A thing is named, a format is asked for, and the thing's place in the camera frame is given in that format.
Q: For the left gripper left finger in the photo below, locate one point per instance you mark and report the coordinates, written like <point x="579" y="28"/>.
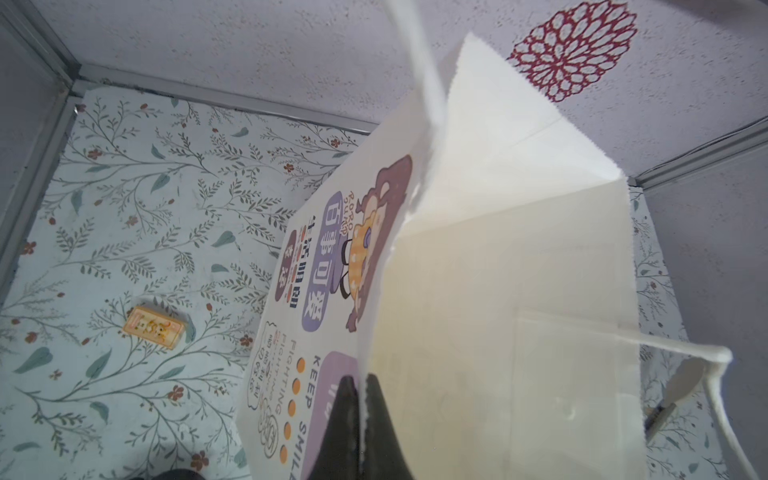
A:
<point x="338" y="457"/>

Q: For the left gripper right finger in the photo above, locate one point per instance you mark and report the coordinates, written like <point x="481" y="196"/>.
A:
<point x="382" y="457"/>

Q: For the white paper gift bag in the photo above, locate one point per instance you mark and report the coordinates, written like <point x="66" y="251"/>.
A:
<point x="475" y="254"/>

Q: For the small orange eraser box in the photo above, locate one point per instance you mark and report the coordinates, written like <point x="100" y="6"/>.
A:
<point x="154" y="327"/>

